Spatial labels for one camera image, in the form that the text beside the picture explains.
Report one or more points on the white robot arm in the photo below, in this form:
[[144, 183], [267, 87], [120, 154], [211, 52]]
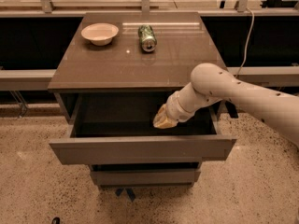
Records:
[[210, 83]]

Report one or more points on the grey top drawer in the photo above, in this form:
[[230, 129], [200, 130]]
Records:
[[116, 128]]

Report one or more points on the grey bottom drawer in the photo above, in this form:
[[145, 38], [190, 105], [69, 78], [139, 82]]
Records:
[[145, 178]]

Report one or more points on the green soda can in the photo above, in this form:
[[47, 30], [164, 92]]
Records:
[[147, 38]]

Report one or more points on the blue tape cross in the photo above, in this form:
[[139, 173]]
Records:
[[129, 192]]

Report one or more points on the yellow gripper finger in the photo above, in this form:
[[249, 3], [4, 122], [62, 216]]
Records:
[[161, 114], [165, 123]]

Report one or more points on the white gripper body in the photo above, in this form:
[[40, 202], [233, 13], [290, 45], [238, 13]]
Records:
[[174, 108]]

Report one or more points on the grey drawer cabinet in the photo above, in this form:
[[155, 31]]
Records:
[[123, 66]]

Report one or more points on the white bowl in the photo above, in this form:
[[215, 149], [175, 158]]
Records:
[[100, 34]]

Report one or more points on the grey drawer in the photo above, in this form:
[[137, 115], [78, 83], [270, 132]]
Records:
[[145, 178], [116, 128]]

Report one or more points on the small black floor object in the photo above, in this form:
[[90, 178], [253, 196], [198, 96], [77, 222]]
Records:
[[56, 220]]

